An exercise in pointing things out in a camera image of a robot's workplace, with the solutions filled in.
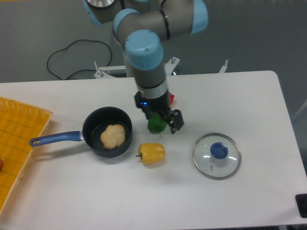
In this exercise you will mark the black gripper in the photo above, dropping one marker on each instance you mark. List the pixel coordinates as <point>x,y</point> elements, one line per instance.
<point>161,107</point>

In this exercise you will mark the yellow plastic basket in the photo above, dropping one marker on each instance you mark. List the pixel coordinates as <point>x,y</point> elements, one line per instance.
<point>19,122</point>

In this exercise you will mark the dark pot with blue handle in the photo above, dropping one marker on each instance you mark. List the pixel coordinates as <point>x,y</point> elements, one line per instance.
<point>95,124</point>

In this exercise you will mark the green bell pepper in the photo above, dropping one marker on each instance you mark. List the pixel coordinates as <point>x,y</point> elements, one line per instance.
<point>156,124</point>

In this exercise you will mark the glass lid with blue knob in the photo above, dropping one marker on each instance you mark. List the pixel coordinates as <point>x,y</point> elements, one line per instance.
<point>216,156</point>

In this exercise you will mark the round flower-shaped bread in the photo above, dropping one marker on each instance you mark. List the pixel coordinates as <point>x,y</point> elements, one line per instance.
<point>113,136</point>

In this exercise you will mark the black object at table corner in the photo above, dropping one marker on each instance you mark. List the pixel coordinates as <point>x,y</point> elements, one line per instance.
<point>301,201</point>

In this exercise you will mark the yellow bell pepper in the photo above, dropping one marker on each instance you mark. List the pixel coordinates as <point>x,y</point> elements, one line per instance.
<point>150,153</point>

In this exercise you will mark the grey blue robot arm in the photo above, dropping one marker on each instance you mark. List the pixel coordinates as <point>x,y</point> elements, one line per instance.
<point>141,30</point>

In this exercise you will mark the red bell pepper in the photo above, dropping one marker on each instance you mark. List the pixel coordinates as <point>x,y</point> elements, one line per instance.
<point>171,98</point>

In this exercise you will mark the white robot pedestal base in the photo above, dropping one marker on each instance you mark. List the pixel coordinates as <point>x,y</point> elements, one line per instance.
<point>120,71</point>

